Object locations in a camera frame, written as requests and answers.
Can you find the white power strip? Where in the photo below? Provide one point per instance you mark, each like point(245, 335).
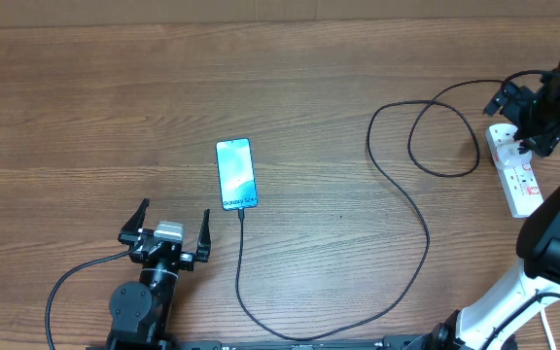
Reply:
point(520, 185)

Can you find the white charger plug adapter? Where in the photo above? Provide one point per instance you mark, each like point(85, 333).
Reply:
point(511, 155)

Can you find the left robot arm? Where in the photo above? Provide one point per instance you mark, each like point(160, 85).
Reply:
point(140, 309)

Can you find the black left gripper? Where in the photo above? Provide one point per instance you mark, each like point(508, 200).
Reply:
point(130, 232)

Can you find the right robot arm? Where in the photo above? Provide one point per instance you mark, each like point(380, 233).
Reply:
point(534, 282)

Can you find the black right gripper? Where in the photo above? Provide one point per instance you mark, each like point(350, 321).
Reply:
point(542, 141)

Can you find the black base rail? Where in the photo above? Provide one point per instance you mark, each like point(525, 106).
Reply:
point(389, 342)

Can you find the blue Galaxy smartphone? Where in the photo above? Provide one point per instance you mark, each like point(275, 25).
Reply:
point(236, 174)

